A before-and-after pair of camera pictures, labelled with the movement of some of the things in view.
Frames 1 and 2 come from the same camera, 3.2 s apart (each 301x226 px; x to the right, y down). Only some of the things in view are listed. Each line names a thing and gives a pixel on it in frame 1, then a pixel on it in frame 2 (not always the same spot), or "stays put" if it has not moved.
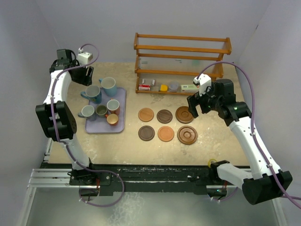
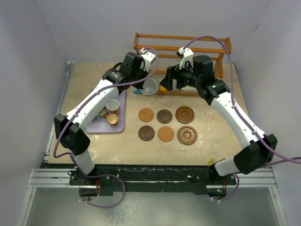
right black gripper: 194,100 → 174,72
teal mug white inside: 93,93 → 150,87
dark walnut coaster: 164,116 stays put
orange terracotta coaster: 165,133 stays put
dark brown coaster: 146,133 stays put
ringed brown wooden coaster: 183,115 stays put
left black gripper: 86,80 → 144,72
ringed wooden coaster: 187,134 stays put
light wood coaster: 146,114 stays put
